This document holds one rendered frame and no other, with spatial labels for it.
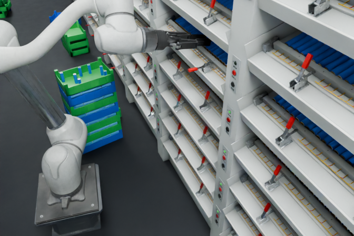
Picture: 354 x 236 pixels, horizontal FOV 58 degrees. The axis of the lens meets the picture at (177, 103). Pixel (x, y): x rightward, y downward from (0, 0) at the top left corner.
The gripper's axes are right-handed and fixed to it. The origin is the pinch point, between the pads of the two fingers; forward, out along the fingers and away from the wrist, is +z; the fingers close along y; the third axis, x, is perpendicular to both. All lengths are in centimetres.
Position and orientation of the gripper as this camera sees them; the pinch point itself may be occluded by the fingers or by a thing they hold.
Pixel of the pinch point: (200, 40)
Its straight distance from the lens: 129.1
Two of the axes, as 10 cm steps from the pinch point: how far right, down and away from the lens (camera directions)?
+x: -1.8, 8.3, 5.2
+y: -4.2, -5.4, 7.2
